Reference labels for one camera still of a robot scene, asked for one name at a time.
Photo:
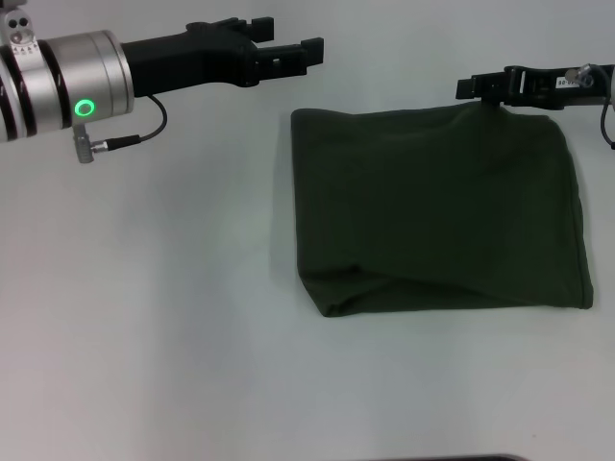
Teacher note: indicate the dark green FREE T-shirt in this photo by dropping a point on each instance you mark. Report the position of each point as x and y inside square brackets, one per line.
[432, 206]

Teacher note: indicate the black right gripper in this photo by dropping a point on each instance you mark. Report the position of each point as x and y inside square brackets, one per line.
[543, 89]

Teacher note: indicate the small silver gripper plug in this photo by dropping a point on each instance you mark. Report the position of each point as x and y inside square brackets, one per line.
[579, 76]

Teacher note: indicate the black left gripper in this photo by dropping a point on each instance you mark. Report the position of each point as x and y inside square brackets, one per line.
[187, 60]

